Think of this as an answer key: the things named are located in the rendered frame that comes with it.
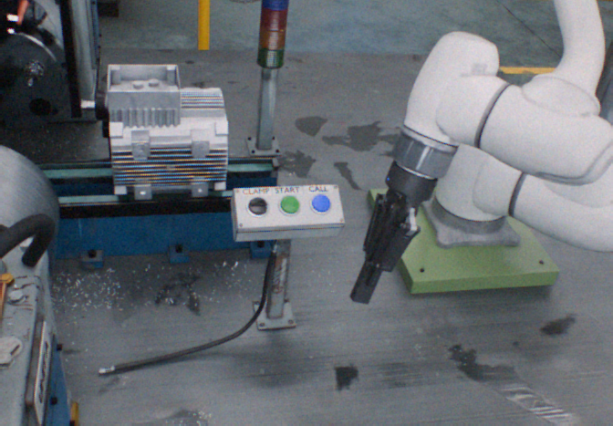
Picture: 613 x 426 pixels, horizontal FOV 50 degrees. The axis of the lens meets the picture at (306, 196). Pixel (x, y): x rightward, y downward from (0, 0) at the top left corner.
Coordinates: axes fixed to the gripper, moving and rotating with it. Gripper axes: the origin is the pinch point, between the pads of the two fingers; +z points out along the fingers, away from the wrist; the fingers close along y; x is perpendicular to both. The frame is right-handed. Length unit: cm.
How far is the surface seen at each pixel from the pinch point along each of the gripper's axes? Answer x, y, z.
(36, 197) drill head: 51, 4, -1
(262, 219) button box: 19.6, 2.7, -5.5
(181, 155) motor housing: 30.5, 23.0, -5.7
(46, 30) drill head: 57, 51, -14
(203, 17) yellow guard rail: -5, 263, -5
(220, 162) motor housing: 23.5, 23.1, -6.2
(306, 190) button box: 13.1, 6.0, -10.7
